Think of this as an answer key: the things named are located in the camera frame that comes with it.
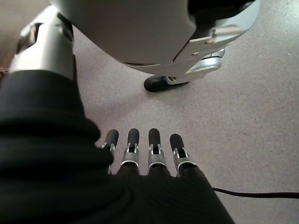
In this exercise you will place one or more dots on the silver left robot leg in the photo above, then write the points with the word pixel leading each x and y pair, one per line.
pixel 128 28

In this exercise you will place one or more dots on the left robot hand black glove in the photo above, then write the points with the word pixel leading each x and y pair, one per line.
pixel 46 163

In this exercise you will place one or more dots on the black left robot foot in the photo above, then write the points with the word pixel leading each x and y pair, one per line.
pixel 156 84

